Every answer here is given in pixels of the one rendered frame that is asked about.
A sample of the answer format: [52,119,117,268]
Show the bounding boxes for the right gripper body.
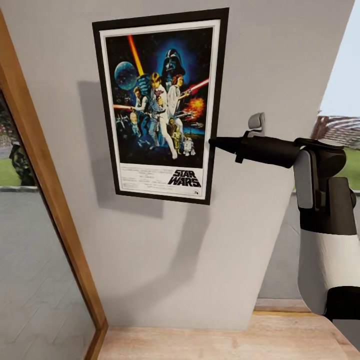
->
[235,130,280,164]

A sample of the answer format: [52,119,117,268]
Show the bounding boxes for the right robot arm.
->
[208,112,360,352]

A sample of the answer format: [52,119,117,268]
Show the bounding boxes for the poster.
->
[92,7,230,205]

